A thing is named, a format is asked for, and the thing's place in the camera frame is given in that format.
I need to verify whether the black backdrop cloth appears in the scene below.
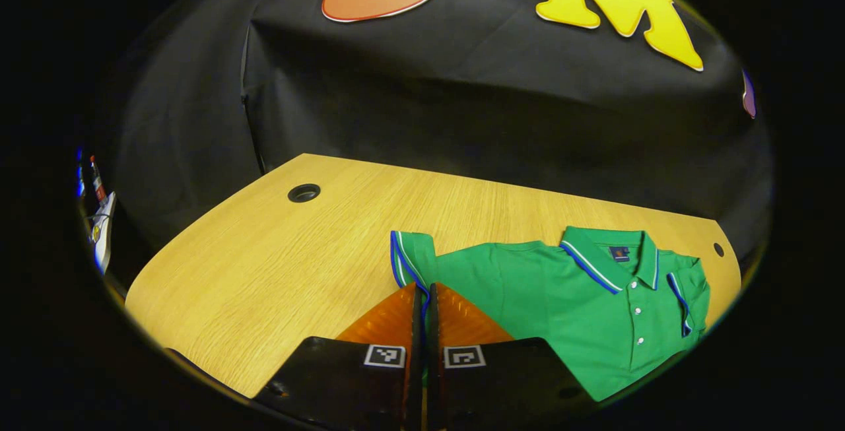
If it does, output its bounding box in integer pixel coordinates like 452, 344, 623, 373
109, 0, 773, 267

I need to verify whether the green T-shirt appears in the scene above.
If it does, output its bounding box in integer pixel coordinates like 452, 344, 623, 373
389, 225, 712, 403

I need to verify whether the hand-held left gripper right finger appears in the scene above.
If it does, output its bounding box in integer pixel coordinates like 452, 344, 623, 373
426, 281, 595, 431

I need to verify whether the red bottle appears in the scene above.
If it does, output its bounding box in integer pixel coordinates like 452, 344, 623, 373
89, 156, 108, 204

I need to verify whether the white side table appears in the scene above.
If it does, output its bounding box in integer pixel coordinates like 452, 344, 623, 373
88, 191, 118, 275

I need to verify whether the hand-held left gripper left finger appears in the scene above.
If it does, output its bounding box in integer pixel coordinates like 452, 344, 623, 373
253, 281, 424, 431

